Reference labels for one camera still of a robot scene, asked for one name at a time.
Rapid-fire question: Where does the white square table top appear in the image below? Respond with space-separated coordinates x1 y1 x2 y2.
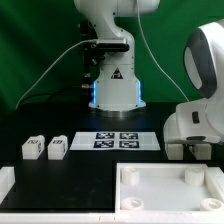
115 163 224 213

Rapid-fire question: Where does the white sheet with markers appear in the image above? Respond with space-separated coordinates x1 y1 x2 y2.
70 131 160 151

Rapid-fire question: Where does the white obstacle wall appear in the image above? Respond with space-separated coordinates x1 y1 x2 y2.
208 167 224 201
0 167 15 204

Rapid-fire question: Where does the white cable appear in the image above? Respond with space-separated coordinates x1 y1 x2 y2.
15 39 98 110

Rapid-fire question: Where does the white left obstacle wall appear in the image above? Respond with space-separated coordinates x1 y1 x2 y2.
0 167 15 204

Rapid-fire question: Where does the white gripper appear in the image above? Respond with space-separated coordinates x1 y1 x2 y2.
163 101 224 144

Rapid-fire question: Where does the black camera on base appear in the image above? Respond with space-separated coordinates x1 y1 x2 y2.
90 39 129 52

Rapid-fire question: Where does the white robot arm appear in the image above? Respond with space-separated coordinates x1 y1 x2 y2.
74 0 224 144

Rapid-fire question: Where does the white front rail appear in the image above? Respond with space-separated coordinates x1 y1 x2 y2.
0 213 224 224

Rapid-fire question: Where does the white right obstacle wall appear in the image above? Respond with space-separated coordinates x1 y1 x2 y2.
208 167 224 201

